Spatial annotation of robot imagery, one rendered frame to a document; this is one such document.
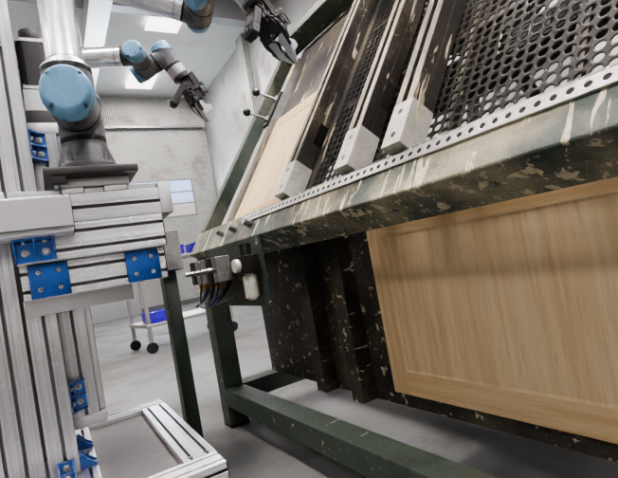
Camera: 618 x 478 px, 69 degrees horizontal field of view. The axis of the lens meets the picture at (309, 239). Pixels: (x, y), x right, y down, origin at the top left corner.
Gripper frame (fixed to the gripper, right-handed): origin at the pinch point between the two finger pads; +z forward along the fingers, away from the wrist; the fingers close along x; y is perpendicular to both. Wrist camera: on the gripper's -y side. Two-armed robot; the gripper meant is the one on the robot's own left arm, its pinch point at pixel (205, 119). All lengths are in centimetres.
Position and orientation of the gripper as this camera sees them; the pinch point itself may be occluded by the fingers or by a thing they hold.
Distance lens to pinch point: 201.5
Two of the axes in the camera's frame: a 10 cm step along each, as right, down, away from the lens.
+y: 6.8, -5.8, 4.4
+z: 5.6, 8.0, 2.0
